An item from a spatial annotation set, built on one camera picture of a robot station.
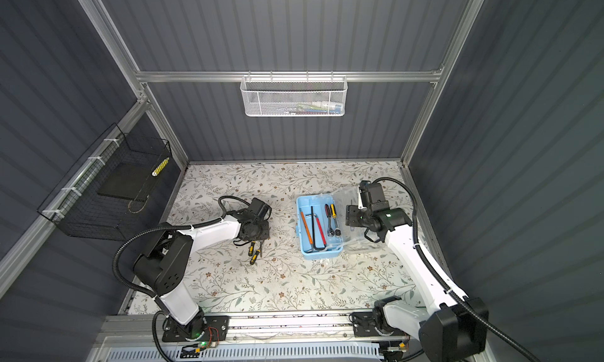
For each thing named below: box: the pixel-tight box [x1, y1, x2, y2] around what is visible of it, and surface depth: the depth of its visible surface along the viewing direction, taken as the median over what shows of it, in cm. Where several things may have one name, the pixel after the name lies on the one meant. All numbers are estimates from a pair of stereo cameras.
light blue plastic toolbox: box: [294, 186, 366, 261], surface depth 95 cm
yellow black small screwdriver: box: [247, 240, 261, 266], surface depth 91 cm
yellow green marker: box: [151, 157, 170, 178], surface depth 82 cm
